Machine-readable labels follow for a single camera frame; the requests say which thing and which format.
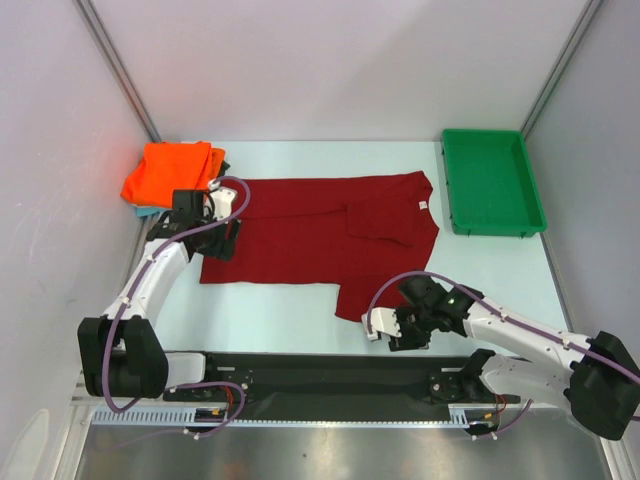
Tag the dark folded t-shirt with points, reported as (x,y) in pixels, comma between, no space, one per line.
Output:
(224,168)

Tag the left rear aluminium post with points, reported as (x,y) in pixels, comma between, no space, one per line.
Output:
(99,33)

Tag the aluminium post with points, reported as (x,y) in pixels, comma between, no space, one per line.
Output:
(586,19)
(99,33)

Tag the light blue folded t-shirt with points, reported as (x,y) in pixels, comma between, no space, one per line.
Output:
(142,212)

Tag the green plastic tray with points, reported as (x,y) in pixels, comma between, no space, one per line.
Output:
(490,184)

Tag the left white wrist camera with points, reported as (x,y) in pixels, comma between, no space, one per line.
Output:
(219,201)

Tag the front aluminium extrusion beam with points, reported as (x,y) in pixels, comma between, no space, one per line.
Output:
(81,394)

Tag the orange folded t-shirt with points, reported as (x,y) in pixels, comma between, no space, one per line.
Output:
(166,167)

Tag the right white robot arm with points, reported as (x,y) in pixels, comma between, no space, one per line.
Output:
(594,379)

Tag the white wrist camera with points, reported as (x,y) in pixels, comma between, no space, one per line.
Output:
(381,321)
(219,201)

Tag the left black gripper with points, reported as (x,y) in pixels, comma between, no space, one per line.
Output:
(223,249)

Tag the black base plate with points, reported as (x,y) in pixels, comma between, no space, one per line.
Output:
(340,388)

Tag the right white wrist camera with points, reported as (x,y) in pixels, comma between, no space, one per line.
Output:
(381,321)

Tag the right rear aluminium post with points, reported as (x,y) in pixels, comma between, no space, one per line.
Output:
(586,19)

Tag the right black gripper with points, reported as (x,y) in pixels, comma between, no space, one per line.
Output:
(409,335)

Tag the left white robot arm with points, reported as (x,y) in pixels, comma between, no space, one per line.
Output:
(121,355)

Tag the light blue cable duct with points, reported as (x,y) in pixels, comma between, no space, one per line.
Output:
(180,417)

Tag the dark red t-shirt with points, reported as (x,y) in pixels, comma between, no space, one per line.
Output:
(355,233)

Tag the aluminium frame rail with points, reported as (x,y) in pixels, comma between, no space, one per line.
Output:
(137,252)

